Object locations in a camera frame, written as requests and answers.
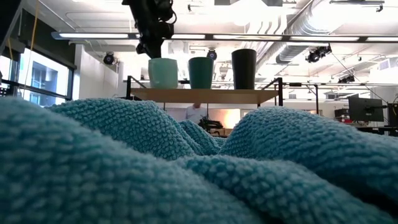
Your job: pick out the mint green mug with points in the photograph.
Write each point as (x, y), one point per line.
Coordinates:
(163, 73)

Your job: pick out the dark green cup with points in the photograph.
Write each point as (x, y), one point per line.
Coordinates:
(201, 73)

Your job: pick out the blue microfibre cloth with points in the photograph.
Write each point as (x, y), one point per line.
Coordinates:
(124, 174)

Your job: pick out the tall black cup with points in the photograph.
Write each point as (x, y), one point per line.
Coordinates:
(244, 68)

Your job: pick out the silver ceiling duct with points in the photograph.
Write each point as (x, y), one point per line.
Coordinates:
(295, 40)

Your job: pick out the wooden shelf with black frame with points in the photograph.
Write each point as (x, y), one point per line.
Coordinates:
(202, 96)

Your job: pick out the black computer monitor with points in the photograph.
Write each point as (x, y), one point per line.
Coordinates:
(366, 109)

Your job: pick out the black double ceiling spotlight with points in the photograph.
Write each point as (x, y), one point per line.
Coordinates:
(318, 53)

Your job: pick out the person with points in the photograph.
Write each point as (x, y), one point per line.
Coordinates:
(196, 113)

